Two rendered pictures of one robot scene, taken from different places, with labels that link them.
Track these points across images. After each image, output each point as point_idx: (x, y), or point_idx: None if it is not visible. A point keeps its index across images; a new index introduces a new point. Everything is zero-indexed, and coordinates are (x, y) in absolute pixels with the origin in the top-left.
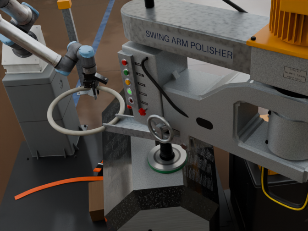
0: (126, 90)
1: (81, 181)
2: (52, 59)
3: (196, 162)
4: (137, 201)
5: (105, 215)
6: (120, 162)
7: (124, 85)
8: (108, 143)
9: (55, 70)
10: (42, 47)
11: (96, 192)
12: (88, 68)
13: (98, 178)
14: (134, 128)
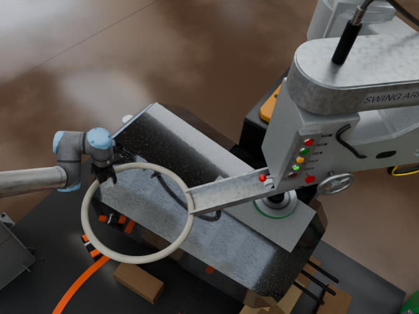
0: (290, 168)
1: (88, 279)
2: (58, 180)
3: None
4: (300, 258)
5: (262, 294)
6: (224, 235)
7: (290, 165)
8: (163, 223)
9: (62, 191)
10: (38, 174)
11: (134, 276)
12: (110, 158)
13: (104, 260)
14: (249, 195)
